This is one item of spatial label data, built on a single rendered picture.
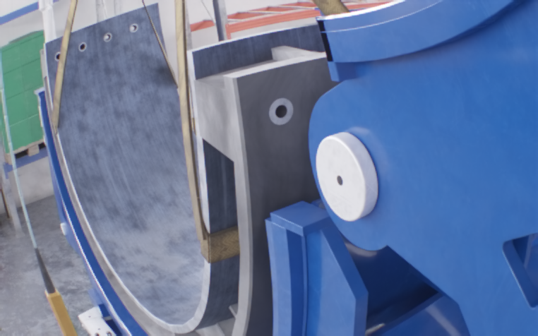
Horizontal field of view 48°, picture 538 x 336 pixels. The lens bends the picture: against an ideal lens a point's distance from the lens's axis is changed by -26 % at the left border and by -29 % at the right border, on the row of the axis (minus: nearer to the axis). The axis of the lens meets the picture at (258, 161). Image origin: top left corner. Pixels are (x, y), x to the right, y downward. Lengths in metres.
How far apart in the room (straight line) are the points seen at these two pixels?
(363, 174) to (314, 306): 0.41
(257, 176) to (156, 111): 2.11
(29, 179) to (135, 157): 5.85
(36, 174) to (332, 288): 7.94
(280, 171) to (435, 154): 0.52
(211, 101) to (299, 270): 0.34
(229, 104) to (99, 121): 2.09
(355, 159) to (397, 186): 0.08
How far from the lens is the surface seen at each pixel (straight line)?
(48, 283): 2.72
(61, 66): 3.29
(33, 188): 9.21
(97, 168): 3.36
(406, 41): 0.94
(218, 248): 1.72
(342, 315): 1.40
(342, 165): 1.18
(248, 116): 1.39
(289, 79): 1.42
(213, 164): 1.59
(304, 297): 1.48
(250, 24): 8.47
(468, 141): 0.95
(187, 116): 1.72
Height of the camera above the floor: 2.62
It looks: 17 degrees down
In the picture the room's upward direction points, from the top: 10 degrees counter-clockwise
